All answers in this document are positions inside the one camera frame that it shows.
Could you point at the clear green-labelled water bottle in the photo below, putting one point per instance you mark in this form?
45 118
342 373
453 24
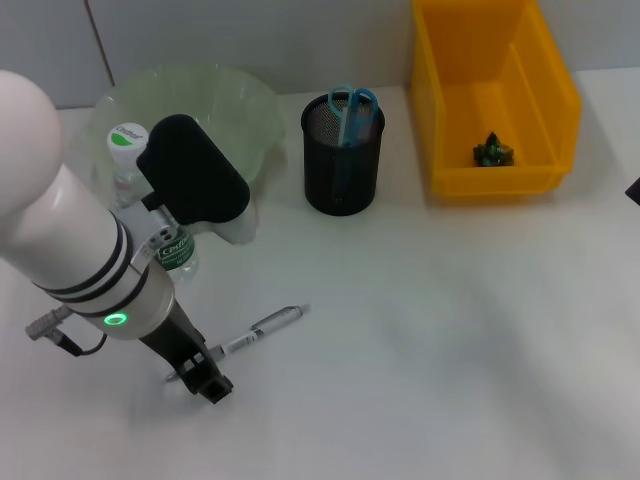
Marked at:
127 145

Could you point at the yellow plastic bin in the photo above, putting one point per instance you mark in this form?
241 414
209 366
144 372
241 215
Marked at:
500 90

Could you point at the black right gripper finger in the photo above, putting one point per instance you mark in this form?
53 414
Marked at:
634 192

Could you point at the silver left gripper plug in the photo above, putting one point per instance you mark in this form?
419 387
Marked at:
45 324

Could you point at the blue scissors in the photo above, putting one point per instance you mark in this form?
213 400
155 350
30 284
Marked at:
357 120

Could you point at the green plastic wrapper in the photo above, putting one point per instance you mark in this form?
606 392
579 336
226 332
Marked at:
492 150

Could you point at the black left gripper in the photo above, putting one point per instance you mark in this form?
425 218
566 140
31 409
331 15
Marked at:
175 335

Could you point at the black mesh pen holder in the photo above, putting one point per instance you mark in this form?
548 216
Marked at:
325 190

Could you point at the silver pen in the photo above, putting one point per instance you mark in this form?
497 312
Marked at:
270 320

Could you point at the pale green glass fruit bowl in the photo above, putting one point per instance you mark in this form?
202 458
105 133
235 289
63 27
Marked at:
225 110

